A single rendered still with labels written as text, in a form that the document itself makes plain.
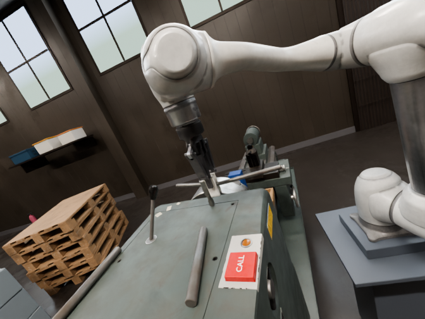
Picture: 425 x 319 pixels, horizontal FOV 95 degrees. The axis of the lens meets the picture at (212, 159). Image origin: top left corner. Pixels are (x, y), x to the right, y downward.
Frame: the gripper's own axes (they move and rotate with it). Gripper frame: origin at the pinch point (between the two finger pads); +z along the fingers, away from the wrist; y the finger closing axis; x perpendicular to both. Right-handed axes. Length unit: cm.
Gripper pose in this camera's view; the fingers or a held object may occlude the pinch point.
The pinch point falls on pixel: (212, 185)
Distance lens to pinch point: 60.8
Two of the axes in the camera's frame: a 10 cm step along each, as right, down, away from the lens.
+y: 2.9, -4.0, 8.7
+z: 3.5, 8.9, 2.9
